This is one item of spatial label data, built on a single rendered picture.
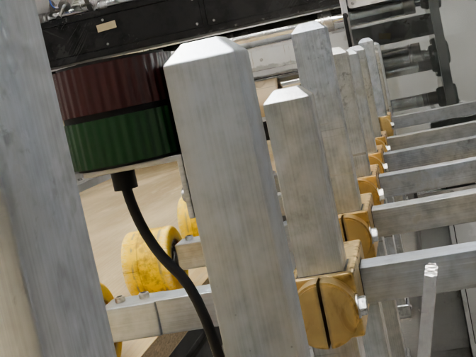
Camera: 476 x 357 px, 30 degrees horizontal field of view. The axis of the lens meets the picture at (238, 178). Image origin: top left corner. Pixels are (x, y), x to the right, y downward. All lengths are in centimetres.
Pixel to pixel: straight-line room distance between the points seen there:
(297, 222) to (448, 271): 13
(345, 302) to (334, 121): 30
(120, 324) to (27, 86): 59
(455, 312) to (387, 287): 251
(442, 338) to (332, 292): 261
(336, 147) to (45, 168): 73
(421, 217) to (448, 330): 229
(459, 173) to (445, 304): 203
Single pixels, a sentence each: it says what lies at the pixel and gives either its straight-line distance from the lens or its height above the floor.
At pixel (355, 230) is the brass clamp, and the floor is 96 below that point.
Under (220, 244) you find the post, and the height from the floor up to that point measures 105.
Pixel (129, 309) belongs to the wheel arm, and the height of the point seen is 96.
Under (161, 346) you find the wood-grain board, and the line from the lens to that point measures 88.
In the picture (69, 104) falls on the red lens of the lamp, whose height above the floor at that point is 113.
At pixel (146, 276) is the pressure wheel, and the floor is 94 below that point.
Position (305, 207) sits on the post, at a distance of 66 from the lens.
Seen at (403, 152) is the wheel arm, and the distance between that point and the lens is 145.
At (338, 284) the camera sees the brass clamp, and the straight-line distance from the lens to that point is 65.
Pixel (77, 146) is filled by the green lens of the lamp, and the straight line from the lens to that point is 42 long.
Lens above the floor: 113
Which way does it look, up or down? 6 degrees down
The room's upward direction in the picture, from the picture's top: 12 degrees counter-clockwise
